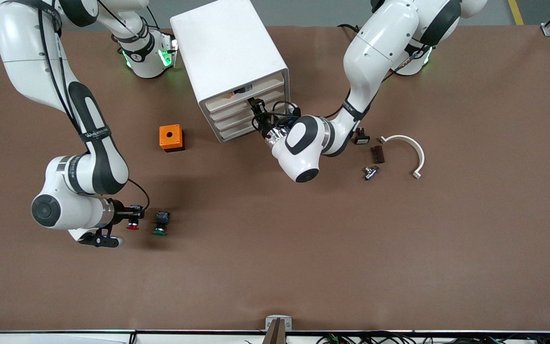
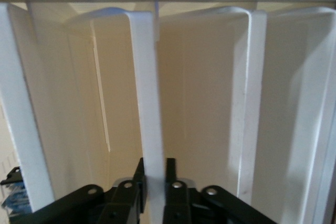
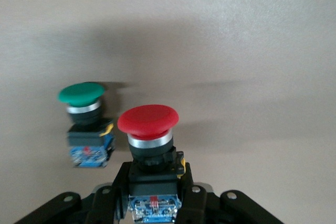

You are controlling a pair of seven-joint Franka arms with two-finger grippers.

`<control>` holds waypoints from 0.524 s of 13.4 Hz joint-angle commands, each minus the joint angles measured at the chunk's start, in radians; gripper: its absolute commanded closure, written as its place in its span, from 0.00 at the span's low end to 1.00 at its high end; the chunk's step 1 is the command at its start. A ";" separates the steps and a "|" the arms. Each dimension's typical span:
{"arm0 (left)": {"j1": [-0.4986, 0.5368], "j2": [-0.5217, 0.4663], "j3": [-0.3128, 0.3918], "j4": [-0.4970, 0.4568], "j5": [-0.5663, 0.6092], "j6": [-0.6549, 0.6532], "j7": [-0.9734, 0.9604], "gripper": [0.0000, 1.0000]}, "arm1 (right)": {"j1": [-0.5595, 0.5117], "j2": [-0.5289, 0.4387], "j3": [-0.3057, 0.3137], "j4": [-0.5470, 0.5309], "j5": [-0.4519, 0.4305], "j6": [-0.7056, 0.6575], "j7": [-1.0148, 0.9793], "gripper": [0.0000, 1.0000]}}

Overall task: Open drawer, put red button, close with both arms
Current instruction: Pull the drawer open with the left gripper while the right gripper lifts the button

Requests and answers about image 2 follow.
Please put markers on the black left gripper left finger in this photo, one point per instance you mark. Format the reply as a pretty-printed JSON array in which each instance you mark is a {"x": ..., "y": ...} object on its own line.
[{"x": 123, "y": 203}]

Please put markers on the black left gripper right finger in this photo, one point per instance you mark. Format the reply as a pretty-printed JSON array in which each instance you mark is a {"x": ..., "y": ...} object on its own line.
[{"x": 183, "y": 205}]

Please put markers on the white plate on right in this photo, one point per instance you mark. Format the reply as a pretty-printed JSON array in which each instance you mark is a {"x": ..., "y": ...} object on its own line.
[{"x": 252, "y": 103}]

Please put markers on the white plate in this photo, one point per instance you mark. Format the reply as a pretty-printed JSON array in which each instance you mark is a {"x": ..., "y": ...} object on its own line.
[
  {"x": 252, "y": 103},
  {"x": 18, "y": 103}
]

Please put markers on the white plate on left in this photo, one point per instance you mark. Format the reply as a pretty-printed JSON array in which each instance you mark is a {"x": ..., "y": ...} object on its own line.
[{"x": 18, "y": 103}]

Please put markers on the black blue switch part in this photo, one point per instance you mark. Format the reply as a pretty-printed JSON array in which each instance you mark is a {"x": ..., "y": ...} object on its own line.
[{"x": 14, "y": 195}]

